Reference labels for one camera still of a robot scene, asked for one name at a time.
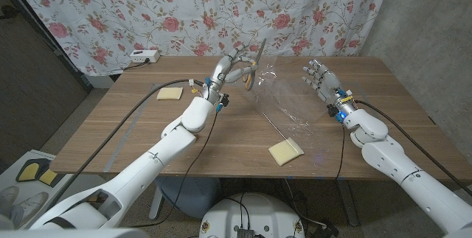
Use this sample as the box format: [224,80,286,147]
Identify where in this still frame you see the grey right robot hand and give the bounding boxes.
[301,59,357,114]

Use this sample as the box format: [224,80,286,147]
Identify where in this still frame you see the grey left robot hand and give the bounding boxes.
[204,44,259,102]

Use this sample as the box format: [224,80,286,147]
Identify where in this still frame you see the grey yellow handled scissors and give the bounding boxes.
[241,38,268,92]

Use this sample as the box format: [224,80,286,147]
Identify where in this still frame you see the transparent cling film sheet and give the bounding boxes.
[221,55,333,154]

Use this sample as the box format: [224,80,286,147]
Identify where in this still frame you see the yellow sponge at left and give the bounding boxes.
[156,86,184,101]

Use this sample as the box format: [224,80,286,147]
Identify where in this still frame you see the floral backdrop cloth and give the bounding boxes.
[5,0,395,77]

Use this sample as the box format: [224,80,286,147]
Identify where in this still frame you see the white power strip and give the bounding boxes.
[129,49,161,64]

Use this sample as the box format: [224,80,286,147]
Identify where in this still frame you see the yellow sponge near front edge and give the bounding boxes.
[268,137,305,167]

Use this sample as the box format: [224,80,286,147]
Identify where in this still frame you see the grey metal table leg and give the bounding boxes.
[337,178,361,227]
[148,186,163,220]

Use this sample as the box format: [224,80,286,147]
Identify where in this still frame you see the blue grey round stool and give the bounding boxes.
[154,176,222,220]

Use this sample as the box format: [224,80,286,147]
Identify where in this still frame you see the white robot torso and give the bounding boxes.
[198,192,306,238]

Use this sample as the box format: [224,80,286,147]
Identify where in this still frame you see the black power adapter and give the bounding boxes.
[311,219,340,238]

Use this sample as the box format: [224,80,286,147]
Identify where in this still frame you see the white mat with yellow marks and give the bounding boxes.
[0,149,74,198]

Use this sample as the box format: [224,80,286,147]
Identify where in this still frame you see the white shoe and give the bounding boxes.
[10,192,49,217]
[0,185,19,209]

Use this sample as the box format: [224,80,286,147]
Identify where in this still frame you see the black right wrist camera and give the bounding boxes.
[327,103,346,123]

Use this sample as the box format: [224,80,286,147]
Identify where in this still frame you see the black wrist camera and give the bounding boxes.
[217,93,230,113]
[327,103,346,123]

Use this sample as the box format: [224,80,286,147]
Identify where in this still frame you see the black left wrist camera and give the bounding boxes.
[217,93,230,113]

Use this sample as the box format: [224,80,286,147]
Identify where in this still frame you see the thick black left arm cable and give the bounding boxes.
[46,78,206,211]

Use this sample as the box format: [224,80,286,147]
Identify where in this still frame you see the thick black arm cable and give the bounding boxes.
[46,78,206,211]
[354,99,472,197]

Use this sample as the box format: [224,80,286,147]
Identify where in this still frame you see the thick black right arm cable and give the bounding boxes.
[354,99,472,197]

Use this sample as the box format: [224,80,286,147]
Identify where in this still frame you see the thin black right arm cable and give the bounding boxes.
[333,123,347,181]

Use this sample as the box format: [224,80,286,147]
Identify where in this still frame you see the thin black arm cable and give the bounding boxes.
[333,123,347,181]
[127,108,222,228]

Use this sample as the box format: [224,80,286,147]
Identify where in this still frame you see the black power strip cord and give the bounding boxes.
[123,59,150,71]

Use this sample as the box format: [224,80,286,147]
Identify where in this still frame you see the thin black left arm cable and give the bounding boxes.
[127,108,222,228]

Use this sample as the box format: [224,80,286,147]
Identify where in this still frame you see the black torso cable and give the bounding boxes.
[225,192,251,230]

